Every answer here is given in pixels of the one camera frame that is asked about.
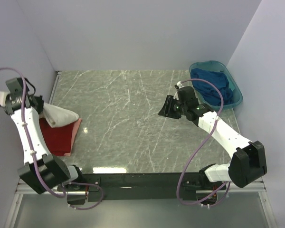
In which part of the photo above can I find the aluminium frame rail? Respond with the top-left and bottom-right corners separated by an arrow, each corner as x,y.
12,70 -> 272,228

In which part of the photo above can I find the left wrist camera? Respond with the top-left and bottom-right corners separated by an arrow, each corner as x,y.
0,91 -> 10,107

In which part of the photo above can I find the teal plastic basket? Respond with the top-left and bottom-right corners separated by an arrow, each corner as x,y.
189,60 -> 243,111

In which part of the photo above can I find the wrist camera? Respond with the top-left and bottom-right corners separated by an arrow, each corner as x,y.
0,91 -> 10,107
174,81 -> 184,90

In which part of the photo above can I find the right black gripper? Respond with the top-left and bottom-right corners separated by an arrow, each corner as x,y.
158,95 -> 187,120

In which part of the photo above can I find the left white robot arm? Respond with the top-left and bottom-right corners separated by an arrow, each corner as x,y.
4,77 -> 86,194

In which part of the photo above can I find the blue t shirt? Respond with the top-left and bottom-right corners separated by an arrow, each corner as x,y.
190,68 -> 233,106

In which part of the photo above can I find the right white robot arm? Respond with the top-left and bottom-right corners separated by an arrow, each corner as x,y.
159,86 -> 267,190

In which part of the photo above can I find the red folded t shirt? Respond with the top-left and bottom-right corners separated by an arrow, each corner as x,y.
39,118 -> 74,156

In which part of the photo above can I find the white t shirt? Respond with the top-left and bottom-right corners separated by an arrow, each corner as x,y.
39,103 -> 79,128

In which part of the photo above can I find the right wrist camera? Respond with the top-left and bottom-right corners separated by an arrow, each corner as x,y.
174,81 -> 184,90

